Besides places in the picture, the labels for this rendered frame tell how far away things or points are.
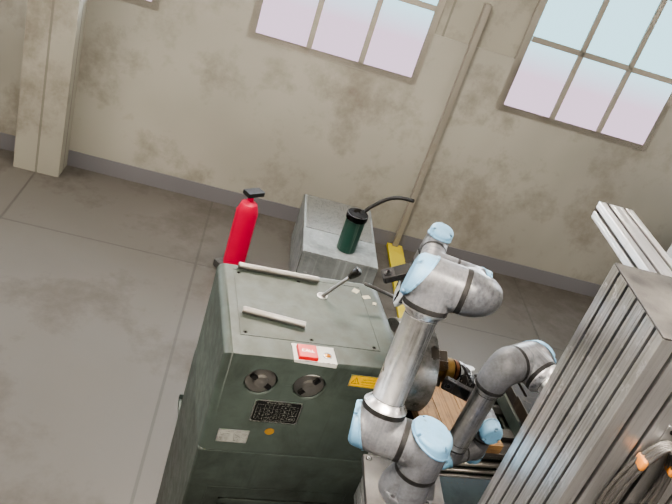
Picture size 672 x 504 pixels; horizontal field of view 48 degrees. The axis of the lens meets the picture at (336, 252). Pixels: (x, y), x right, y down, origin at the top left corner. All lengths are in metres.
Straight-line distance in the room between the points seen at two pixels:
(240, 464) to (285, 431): 0.19
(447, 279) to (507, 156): 3.79
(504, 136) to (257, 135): 1.74
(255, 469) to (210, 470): 0.14
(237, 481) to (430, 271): 1.10
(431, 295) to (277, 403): 0.73
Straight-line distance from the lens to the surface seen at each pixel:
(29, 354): 3.97
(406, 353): 1.85
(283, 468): 2.53
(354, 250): 4.67
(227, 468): 2.50
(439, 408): 2.87
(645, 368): 1.43
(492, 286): 1.83
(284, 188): 5.48
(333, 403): 2.35
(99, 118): 5.47
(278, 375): 2.24
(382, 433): 1.92
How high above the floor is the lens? 2.61
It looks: 29 degrees down
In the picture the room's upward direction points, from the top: 19 degrees clockwise
